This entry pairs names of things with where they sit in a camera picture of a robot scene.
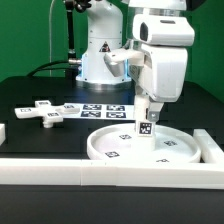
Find white round table top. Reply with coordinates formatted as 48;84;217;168
87;123;201;164

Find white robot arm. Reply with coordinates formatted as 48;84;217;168
80;0;195;122

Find white marker sheet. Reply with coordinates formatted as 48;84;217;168
65;104;134;120

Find white cross table base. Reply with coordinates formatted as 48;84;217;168
14;100;80;128

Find white right fence bar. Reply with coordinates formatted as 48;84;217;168
193;129;224;164

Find grey cable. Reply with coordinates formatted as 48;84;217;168
48;0;58;78

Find white front fence bar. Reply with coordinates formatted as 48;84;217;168
0;158;224;190

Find black cables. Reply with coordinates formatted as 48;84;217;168
26;59;83;78

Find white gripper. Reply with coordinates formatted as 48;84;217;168
128;44;187;121

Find white left fence block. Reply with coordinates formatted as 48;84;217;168
0;123;6;146

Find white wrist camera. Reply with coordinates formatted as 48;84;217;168
104;48;144;77

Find black camera stand pole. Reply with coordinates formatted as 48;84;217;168
63;0;91;62

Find white fence bar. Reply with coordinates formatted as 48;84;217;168
0;158;224;190
193;129;224;164

